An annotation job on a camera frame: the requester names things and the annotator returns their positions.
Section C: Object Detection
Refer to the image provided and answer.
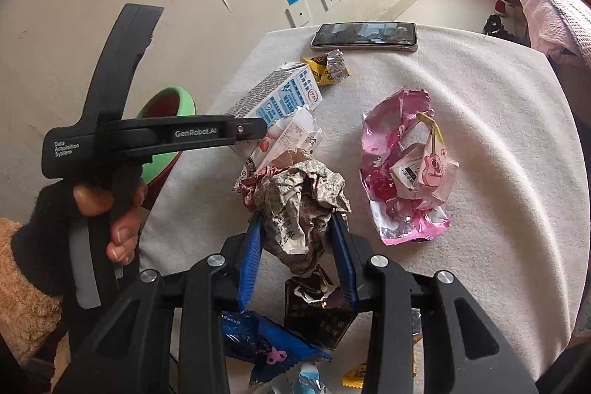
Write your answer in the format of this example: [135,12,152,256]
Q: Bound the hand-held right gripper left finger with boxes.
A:
[55,213,265,394]

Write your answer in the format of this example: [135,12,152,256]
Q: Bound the black snack packet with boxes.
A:
[283,267,360,351]

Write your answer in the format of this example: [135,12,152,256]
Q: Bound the white and blue milk carton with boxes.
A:
[225,62,323,159]

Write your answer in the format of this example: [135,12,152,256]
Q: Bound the white wrapper with red print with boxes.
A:
[233,107,322,202]

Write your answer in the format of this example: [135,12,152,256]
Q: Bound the light blue wrapper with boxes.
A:
[271,363,334,394]

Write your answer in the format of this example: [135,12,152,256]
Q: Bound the person's left forearm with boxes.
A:
[0,217,71,369]

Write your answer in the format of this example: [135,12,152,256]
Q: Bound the small yellow wrapper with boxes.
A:
[341,366,368,388]

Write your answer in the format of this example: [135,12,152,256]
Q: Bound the yellow and black candy wrapper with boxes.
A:
[301,49,351,87]

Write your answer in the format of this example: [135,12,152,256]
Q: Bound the green and red basin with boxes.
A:
[135,86,197,188]

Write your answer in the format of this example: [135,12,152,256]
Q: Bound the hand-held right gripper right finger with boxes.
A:
[327,213,539,394]

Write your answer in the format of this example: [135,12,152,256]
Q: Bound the black shoes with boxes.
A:
[482,13,519,40]

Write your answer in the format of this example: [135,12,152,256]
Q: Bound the person's left hand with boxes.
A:
[11,181,149,299]

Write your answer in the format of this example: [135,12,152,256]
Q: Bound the small pink guitar packet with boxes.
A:
[389,112,452,202]

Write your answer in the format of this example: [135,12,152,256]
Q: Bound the pink foil snack bag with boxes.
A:
[360,87,461,247]

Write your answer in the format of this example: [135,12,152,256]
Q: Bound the smartphone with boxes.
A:
[310,22,419,54]

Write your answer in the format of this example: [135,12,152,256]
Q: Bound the white table cloth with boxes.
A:
[139,24,584,394]

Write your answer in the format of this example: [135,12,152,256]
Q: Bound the blue snack packet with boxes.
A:
[220,309,332,388]

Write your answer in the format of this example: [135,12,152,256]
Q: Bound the white blank wall plate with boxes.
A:
[285,6,311,28]

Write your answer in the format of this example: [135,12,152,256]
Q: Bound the pink blanket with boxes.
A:
[507,0,591,65]

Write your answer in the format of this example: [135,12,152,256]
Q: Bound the grey printed wrapper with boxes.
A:
[245,160,352,280]

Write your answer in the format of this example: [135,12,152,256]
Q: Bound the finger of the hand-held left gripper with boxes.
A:
[225,114,269,144]

